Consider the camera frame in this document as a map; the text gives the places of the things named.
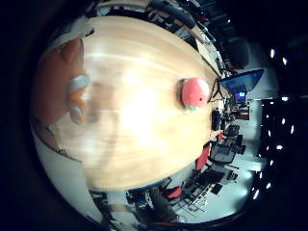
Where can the black tripod stand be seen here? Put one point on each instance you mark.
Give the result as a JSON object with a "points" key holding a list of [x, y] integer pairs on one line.
{"points": [[214, 91]]}

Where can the red office chair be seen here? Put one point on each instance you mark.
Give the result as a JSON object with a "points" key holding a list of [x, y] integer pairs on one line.
{"points": [[203, 157], [174, 192]]}

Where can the blue lit monitor screen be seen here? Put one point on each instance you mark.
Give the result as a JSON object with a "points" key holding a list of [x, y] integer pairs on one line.
{"points": [[243, 80]]}

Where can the red watermelon plush toy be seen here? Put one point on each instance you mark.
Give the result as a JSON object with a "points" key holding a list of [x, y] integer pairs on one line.
{"points": [[194, 93]]}

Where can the black mesh office chair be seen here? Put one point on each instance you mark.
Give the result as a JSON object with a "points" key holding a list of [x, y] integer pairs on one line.
{"points": [[224, 150]]}

